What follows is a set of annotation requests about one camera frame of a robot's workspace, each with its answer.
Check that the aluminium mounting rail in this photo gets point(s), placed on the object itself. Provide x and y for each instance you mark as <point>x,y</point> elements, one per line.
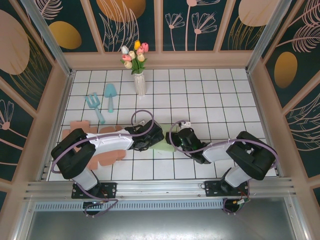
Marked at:
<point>160,187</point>

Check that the teal garden fork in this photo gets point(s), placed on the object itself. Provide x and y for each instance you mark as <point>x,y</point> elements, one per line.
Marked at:
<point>95,105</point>

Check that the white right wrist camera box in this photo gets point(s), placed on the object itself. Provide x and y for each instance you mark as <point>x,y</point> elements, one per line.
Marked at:
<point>185,123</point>

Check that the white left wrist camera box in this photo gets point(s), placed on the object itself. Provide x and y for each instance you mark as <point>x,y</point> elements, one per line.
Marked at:
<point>141,123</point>

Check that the artificial tulip bouquet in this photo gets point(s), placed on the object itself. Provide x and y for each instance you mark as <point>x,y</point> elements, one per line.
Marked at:
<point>133,56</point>

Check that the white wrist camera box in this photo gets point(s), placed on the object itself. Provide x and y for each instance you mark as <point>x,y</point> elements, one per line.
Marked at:
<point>185,123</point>
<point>141,123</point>

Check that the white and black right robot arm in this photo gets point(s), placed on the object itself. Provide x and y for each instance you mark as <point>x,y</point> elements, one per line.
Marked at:
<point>252,157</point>

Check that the teal garden trowel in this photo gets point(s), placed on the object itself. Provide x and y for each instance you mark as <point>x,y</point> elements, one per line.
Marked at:
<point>110,92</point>

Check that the aluminium frame post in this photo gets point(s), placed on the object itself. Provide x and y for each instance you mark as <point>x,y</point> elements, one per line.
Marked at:
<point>50,40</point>
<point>265,37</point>

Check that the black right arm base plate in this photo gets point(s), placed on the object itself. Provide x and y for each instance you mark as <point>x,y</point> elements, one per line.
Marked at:
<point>212,188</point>

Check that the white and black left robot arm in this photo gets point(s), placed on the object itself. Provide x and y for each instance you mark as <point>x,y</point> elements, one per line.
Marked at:
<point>72,155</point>

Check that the orange paper box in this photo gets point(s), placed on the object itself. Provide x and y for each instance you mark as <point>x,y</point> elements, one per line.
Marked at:
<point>107,160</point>

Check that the white ribbed vase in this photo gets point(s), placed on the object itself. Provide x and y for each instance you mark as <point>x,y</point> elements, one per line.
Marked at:
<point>140,85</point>

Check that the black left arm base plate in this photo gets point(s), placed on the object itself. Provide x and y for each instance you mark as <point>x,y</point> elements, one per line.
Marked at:
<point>110,190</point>

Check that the green paper box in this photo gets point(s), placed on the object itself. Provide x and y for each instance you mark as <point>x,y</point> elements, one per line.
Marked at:
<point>163,147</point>

